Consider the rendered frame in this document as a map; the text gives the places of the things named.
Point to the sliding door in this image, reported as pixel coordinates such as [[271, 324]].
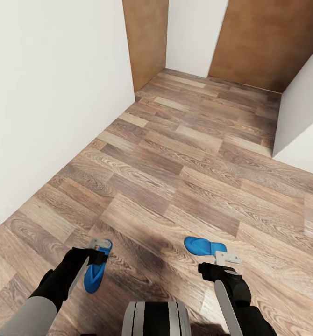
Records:
[[264, 43], [146, 23]]

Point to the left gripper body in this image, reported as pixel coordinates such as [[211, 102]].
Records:
[[97, 257]]

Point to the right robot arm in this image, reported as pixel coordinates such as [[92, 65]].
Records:
[[234, 297]]

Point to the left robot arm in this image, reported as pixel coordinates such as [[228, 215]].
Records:
[[36, 315]]

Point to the sandal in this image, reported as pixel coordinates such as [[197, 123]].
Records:
[[94, 273], [202, 246]]

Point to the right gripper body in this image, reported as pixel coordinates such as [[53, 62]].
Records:
[[208, 270]]

